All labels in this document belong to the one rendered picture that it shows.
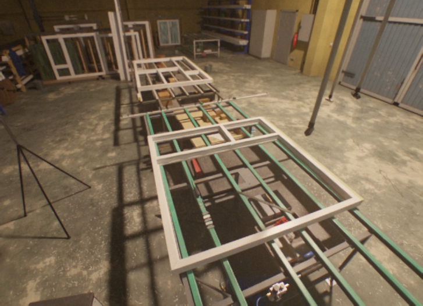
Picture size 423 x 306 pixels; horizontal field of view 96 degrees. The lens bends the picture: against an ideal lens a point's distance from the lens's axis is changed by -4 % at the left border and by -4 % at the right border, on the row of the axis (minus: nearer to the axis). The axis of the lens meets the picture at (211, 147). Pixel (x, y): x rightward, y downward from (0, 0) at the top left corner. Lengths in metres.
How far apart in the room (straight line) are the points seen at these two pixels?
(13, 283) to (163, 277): 1.46
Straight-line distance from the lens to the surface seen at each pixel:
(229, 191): 2.12
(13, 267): 3.07
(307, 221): 1.58
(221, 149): 2.11
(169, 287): 2.28
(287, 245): 1.72
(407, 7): 7.44
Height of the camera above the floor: 2.12
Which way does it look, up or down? 35 degrees down
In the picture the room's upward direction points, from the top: straight up
